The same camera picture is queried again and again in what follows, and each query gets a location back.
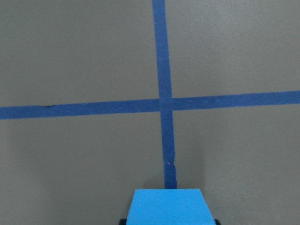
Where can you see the blue foam block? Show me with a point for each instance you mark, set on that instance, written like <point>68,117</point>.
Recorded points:
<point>169,207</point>

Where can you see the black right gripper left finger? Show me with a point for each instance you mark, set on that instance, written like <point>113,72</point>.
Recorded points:
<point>122,222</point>

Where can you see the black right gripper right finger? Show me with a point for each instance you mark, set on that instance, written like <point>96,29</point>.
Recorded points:
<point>217,222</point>

